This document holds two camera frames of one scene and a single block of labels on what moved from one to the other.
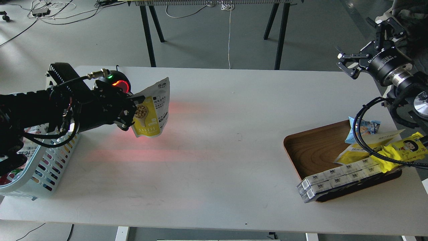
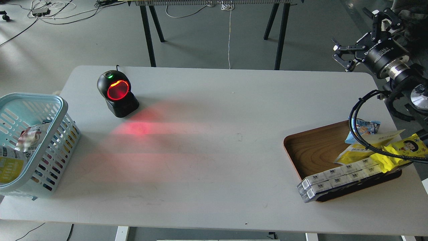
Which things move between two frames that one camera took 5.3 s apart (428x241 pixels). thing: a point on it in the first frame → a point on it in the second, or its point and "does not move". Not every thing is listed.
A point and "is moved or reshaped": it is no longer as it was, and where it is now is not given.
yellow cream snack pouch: x=373 y=142 does not move
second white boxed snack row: x=308 y=193 does not move
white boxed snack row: x=306 y=184 does not move
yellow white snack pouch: x=152 y=115 is moved or reshaped
